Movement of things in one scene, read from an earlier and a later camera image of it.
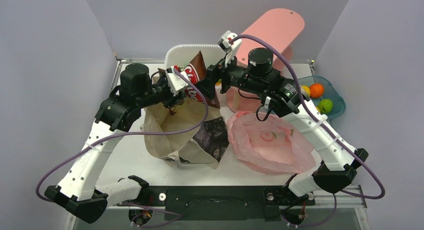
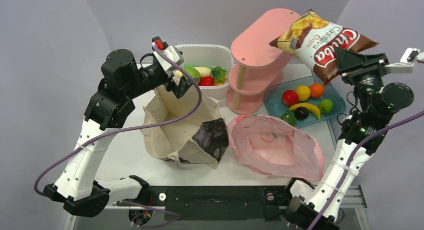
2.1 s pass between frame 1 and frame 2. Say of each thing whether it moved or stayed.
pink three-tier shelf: stayed
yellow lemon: stayed
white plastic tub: stayed
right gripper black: moved
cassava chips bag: moved
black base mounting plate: stayed
